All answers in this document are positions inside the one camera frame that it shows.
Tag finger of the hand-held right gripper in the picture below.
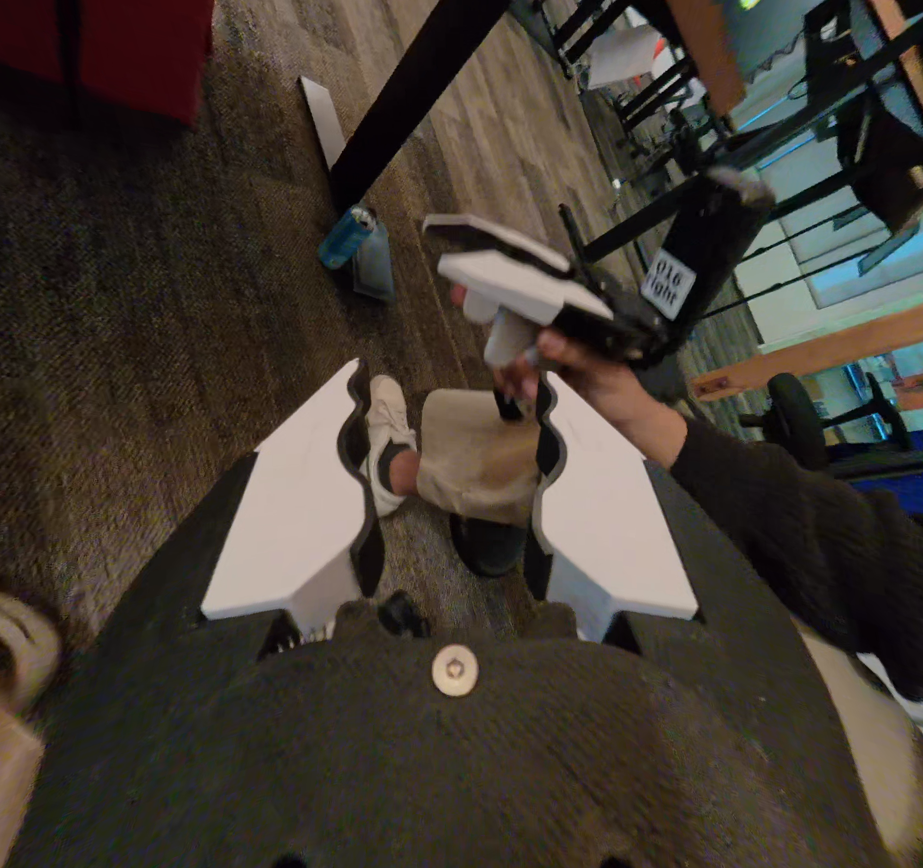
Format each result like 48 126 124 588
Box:
422 213 572 275
437 249 615 326

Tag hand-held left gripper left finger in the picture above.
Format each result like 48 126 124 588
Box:
200 358 385 644

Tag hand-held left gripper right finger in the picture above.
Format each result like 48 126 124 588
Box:
524 371 702 644

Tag person's right forearm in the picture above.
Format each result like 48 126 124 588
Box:
613 388 923 703

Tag person's right hand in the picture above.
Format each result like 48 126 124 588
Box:
492 327 651 438

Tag white shoe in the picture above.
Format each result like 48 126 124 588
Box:
361 375 419 519
0 590 62 718

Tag blue drink can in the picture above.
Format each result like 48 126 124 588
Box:
319 206 376 271

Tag person's tan trousers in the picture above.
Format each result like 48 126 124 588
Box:
417 387 923 858

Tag black table leg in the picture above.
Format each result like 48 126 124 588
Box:
328 0 545 213

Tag black office chair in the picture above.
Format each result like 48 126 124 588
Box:
739 372 917 469

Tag white flat panel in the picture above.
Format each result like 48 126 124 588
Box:
299 76 347 171

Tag red fabric storage box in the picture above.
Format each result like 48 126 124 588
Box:
0 0 216 126

